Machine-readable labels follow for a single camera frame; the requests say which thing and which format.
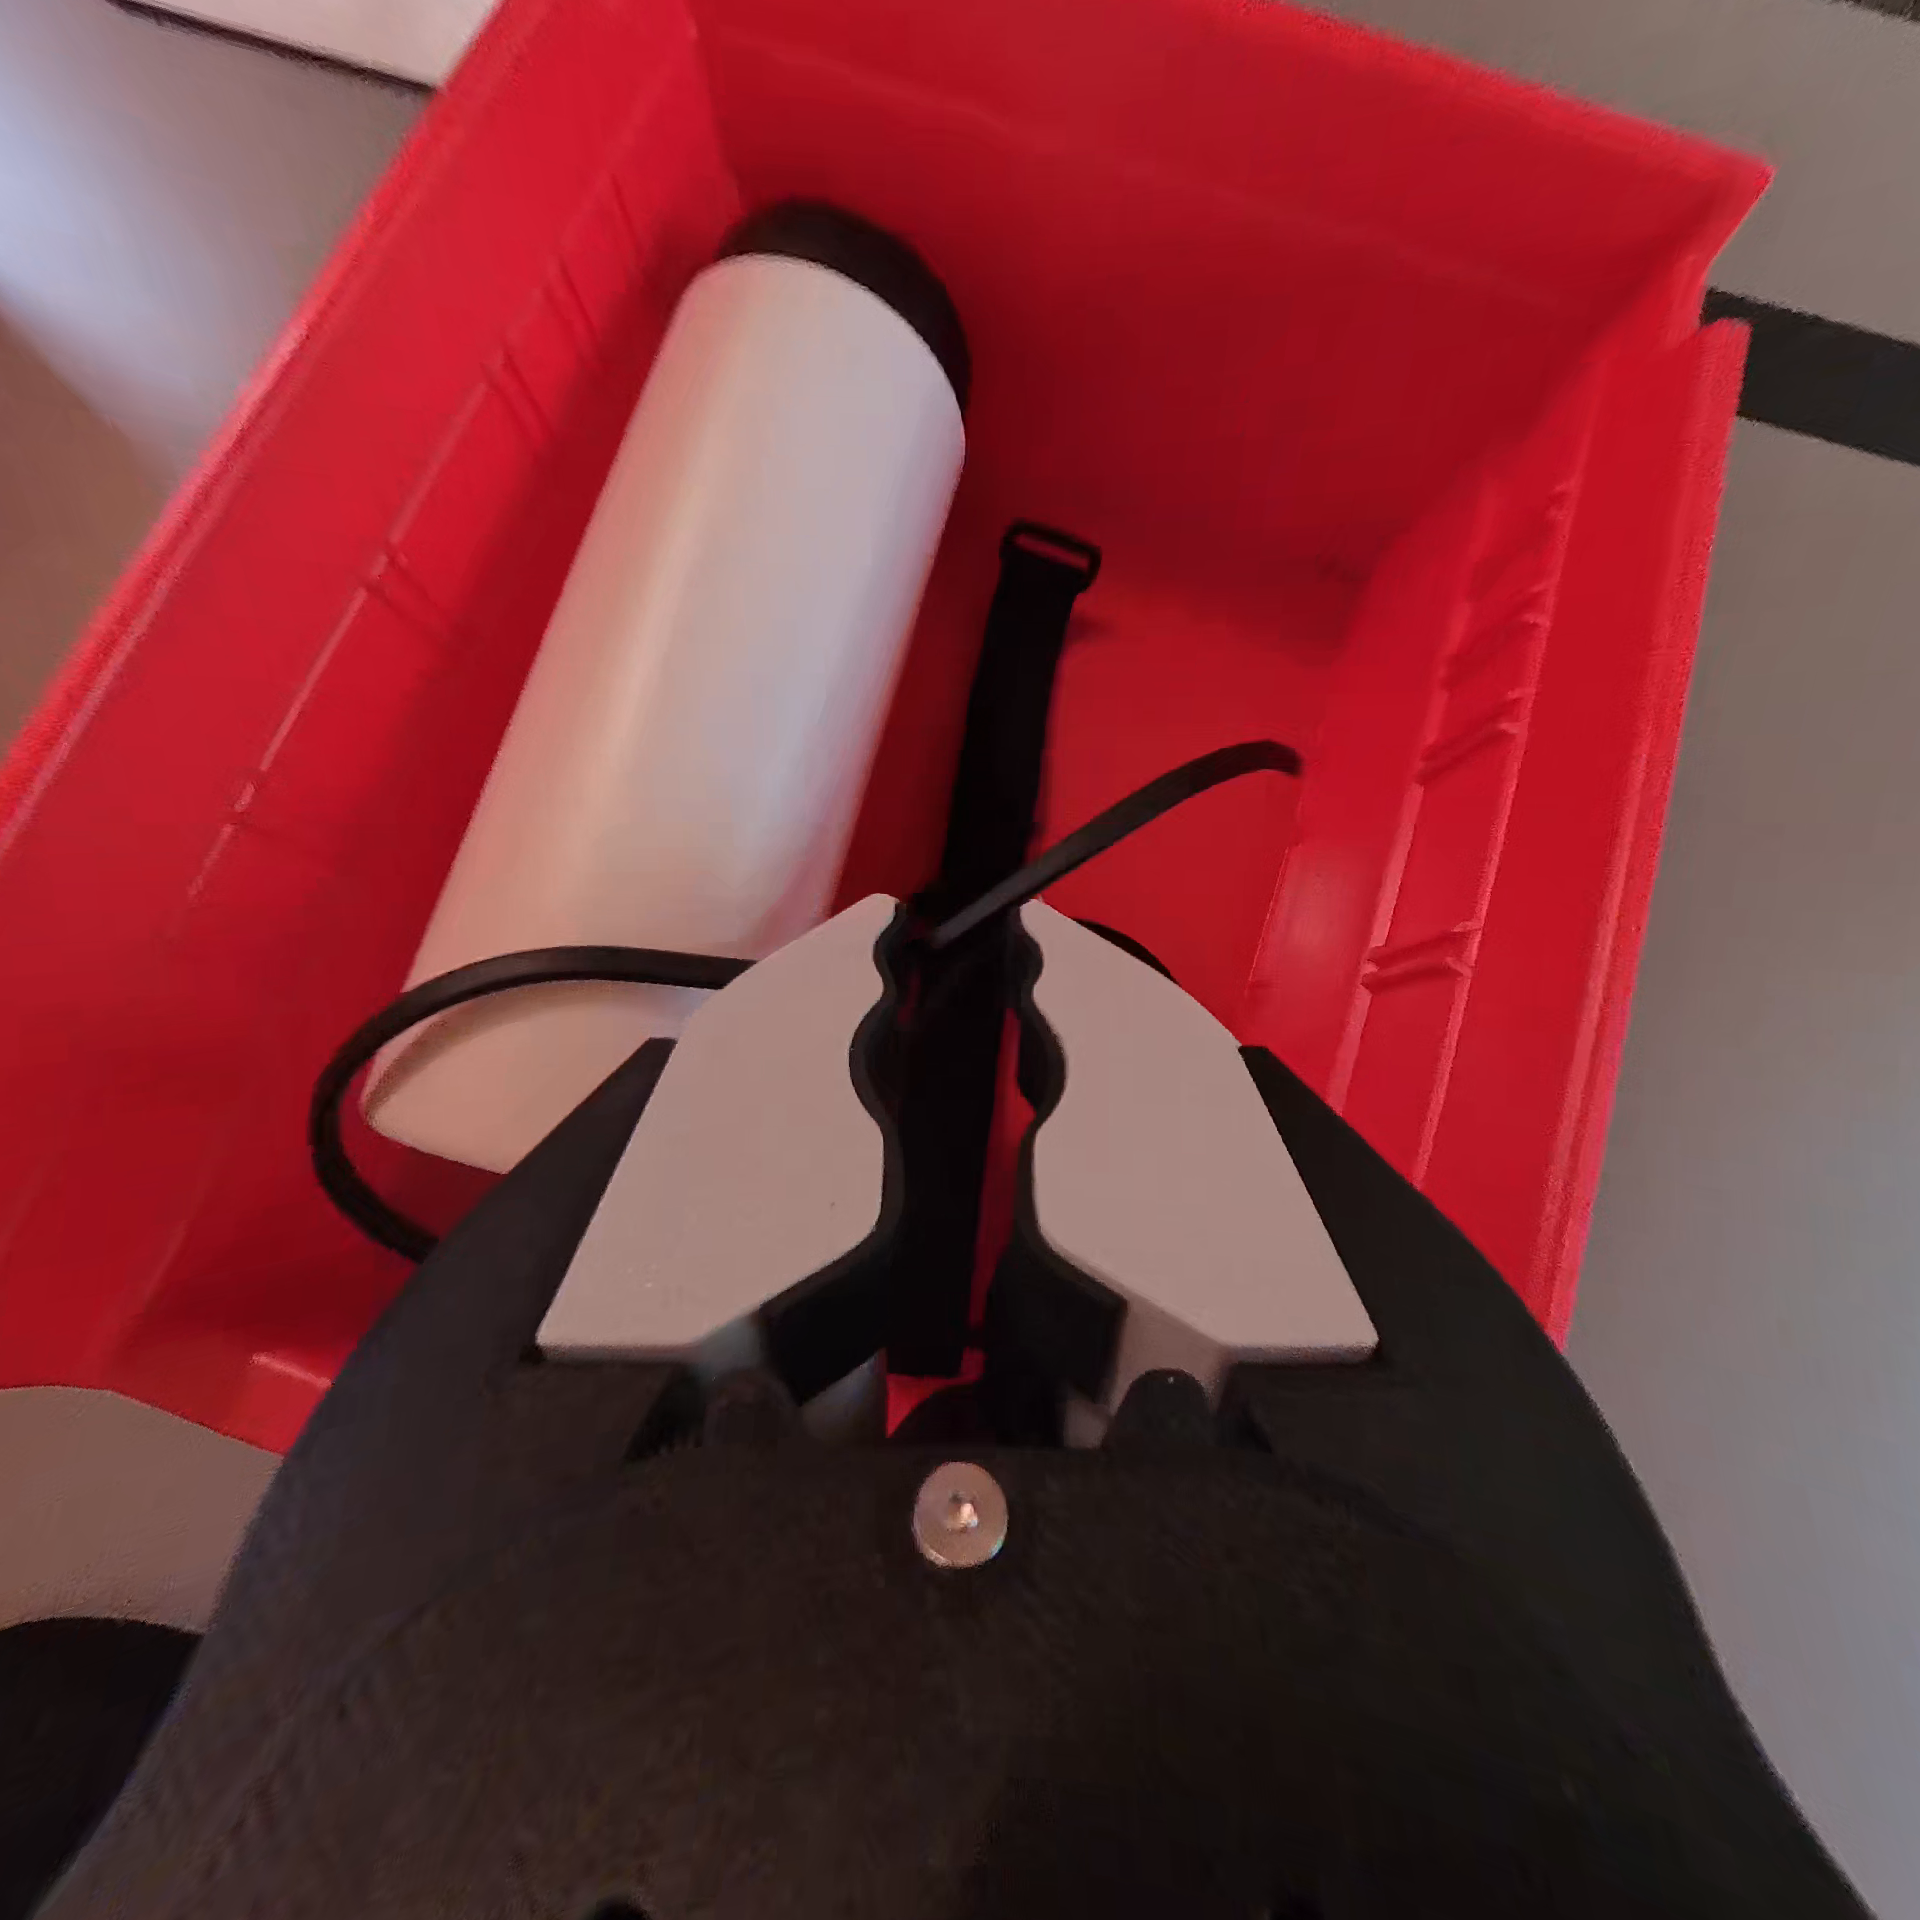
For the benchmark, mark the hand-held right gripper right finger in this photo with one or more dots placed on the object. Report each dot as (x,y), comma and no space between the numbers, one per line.
(1184,1185)

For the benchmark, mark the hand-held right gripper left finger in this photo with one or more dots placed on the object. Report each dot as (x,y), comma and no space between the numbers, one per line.
(734,1140)

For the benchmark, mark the black zip tie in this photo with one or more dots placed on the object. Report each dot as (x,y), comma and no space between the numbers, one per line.
(1110,825)

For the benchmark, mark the red bin with white tube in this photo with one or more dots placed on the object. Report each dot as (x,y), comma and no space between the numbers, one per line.
(1200,301)

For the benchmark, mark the white cylindrical tube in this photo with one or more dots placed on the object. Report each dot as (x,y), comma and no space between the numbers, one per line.
(704,676)

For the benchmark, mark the black band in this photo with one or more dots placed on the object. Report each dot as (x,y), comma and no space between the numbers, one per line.
(1829,375)

